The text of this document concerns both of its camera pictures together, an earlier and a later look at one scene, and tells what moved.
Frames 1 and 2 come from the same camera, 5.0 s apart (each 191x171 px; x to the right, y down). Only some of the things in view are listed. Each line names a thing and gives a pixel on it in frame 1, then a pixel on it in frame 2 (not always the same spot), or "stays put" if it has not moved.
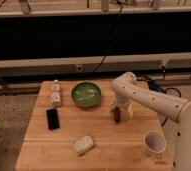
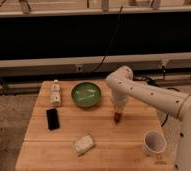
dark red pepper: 116,114 stays put
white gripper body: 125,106 -> 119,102
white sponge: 83,144 stays put
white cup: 154,141 stays put
